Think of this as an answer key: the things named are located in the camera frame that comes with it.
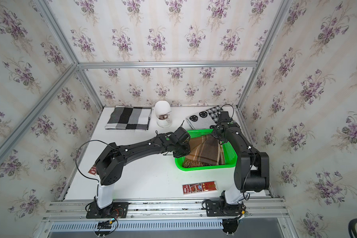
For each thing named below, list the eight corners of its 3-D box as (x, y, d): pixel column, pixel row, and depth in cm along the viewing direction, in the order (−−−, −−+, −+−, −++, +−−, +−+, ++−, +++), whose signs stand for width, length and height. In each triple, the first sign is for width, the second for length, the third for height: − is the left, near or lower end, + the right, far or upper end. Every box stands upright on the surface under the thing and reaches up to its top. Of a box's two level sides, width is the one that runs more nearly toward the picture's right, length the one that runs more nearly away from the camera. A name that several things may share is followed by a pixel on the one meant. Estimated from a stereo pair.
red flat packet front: (183, 193, 80) (183, 192, 79) (182, 185, 83) (182, 184, 81) (217, 189, 82) (217, 188, 80) (215, 181, 84) (215, 180, 83)
